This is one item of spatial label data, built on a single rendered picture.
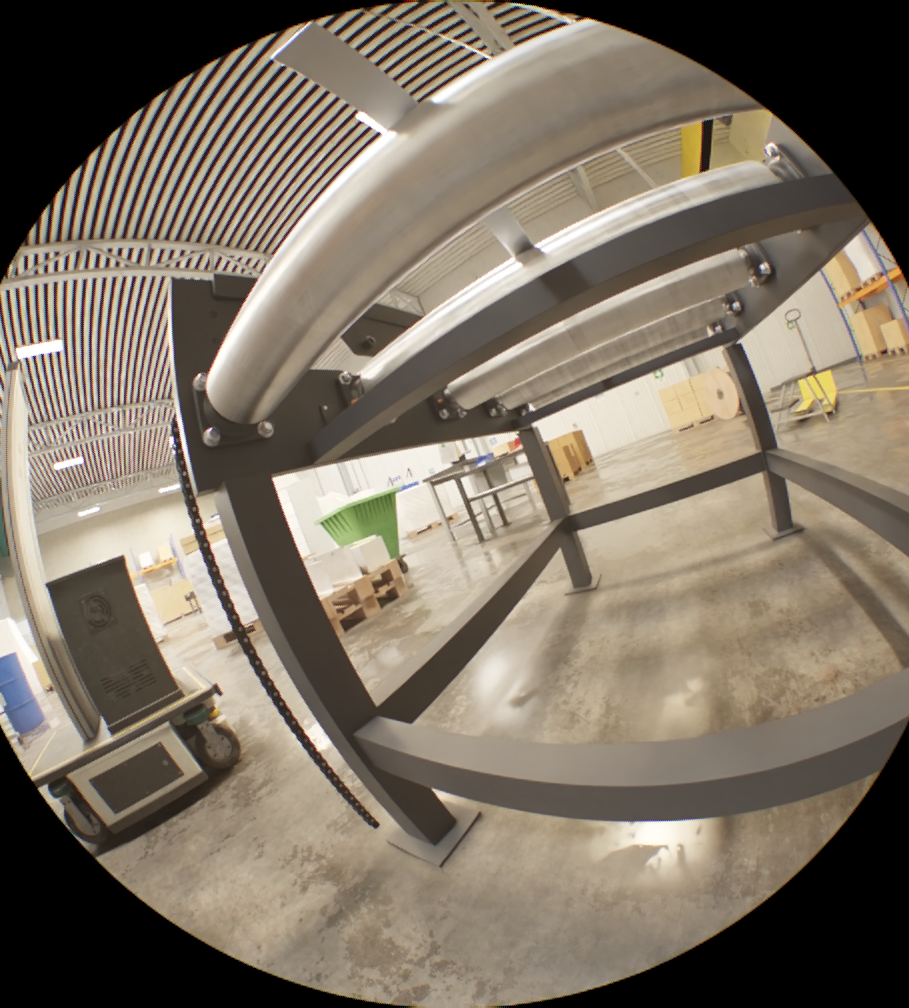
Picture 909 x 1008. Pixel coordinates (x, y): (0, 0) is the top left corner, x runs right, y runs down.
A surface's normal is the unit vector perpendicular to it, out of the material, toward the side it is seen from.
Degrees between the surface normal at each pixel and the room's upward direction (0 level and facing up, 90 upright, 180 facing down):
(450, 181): 149
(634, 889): 0
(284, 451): 90
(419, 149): 115
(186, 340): 90
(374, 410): 90
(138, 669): 90
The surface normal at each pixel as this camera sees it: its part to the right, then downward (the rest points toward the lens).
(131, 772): 0.78, -0.29
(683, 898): -0.37, -0.93
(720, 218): -0.53, 0.24
